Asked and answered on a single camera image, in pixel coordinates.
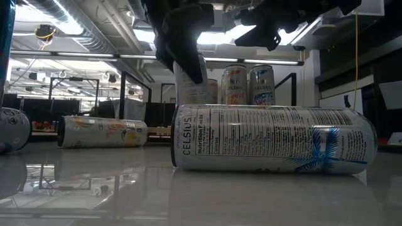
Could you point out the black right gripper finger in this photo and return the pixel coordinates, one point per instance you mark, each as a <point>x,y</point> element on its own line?
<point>260,39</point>

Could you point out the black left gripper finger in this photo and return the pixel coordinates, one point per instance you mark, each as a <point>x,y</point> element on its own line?
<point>186,56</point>
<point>161,50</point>

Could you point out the silver can with black top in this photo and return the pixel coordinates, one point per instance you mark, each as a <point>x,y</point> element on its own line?
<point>188,92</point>

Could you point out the white and orange Celsius can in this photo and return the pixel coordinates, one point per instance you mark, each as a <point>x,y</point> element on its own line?
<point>100,132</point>
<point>213,92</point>

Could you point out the Celsius Arctic Vibe can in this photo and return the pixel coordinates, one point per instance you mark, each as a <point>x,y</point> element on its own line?
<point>262,86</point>

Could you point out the Celsius can with pineapple print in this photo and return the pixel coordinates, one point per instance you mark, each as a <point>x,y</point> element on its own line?
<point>235,84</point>

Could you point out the Celsius can with blue palm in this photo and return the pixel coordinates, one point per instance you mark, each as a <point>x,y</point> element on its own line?
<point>273,138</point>

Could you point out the small silver blue Red Bull can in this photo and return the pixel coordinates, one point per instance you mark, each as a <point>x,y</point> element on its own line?
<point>4,31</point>

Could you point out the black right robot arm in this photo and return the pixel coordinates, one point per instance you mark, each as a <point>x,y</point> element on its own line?
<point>339,6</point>

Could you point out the long ceiling light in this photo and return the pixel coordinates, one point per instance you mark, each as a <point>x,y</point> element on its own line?
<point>270,61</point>

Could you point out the grey ceiling box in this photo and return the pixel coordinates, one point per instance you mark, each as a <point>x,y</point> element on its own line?
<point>221,23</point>

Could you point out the round black ceiling fixture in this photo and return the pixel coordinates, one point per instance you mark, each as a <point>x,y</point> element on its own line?
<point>44,31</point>

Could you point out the white paper sheet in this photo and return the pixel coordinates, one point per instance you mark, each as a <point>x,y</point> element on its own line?
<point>391,94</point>

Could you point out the small white box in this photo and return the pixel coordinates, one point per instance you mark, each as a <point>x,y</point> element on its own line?
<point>395,138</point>

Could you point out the tall silver can blue band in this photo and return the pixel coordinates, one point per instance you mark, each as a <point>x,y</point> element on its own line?
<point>14,132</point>

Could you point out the wooden shelf with black frame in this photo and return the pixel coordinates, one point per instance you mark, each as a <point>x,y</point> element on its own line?
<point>158,130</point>

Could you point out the ribbed silver ceiling duct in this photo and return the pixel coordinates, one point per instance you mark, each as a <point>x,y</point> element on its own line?
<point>81,31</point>

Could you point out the white wall cabinet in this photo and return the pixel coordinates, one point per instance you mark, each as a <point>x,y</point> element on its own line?
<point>370,7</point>

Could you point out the black partition wall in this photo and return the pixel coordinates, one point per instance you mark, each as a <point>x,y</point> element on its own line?
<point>47,108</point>

